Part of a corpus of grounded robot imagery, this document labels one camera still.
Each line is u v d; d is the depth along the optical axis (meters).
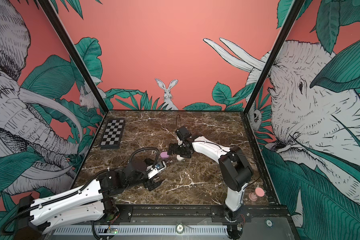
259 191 0.73
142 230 0.70
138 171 0.54
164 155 0.96
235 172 0.48
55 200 0.44
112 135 1.01
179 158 0.92
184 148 0.75
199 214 0.76
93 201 0.50
